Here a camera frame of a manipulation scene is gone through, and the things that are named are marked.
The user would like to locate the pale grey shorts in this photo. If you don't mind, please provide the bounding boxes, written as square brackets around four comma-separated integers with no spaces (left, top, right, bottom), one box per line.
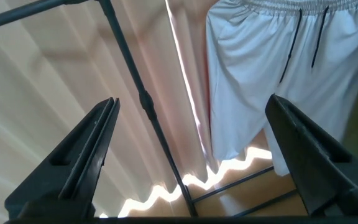
[206,0,358,177]

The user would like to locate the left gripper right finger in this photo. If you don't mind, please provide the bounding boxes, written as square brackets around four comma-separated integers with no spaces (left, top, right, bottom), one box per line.
[264,93,358,217]

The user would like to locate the beige curtain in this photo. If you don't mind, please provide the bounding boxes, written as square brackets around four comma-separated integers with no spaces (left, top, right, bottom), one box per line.
[0,0,279,218]

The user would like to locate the black clothes rack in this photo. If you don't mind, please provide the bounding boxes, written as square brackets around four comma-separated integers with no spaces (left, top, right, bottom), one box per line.
[0,0,298,218]

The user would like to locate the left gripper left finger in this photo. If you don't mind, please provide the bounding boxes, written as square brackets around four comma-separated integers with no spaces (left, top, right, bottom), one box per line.
[4,97,121,218]

